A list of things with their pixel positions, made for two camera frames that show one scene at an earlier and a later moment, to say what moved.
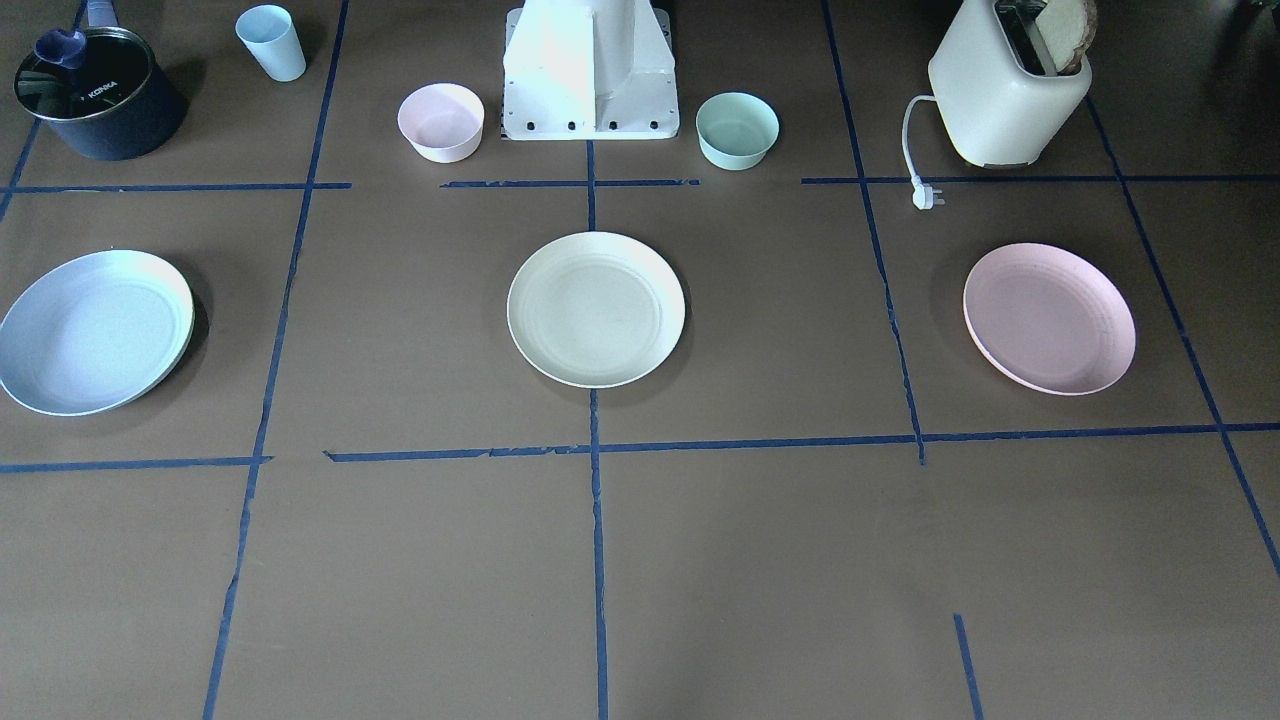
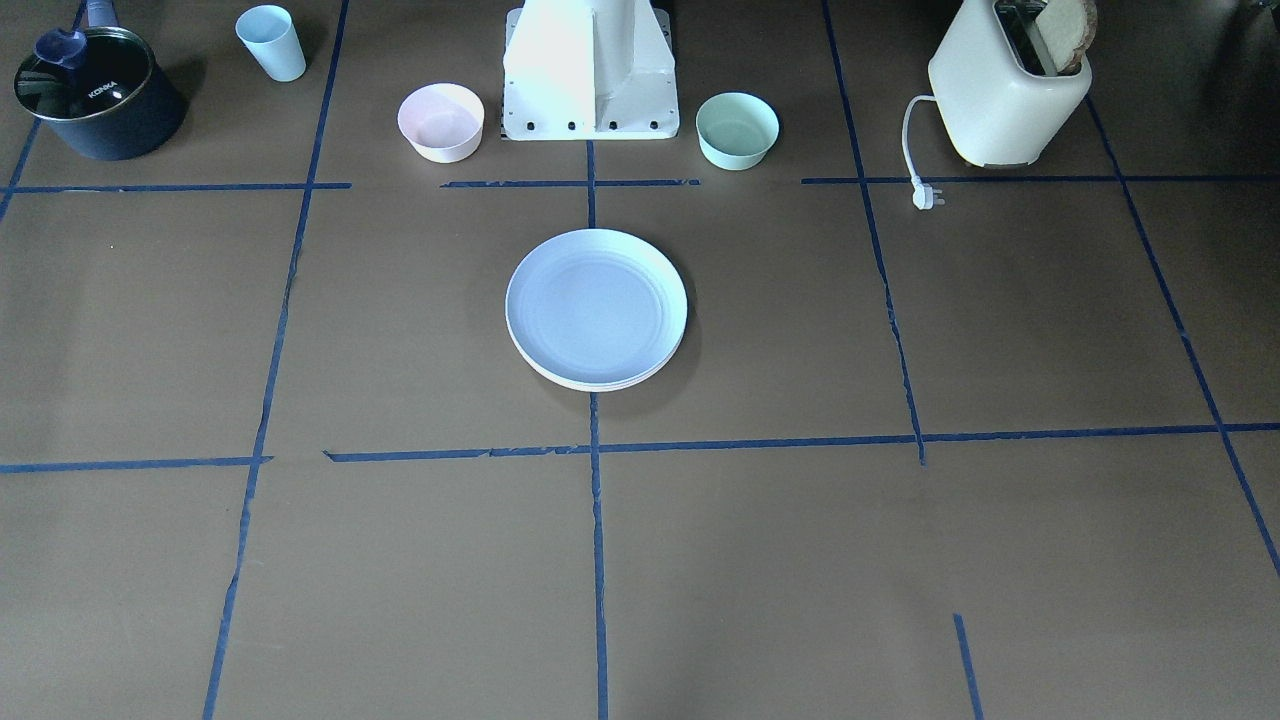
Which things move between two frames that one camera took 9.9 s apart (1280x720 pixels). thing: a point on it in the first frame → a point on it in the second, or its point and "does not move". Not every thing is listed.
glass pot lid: [75, 74] does not move
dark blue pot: [118, 104] does not move
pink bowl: [444, 122] does not move
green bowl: [735, 130] does not move
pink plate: [1048, 319] → [608, 385]
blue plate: [95, 332] → [596, 310]
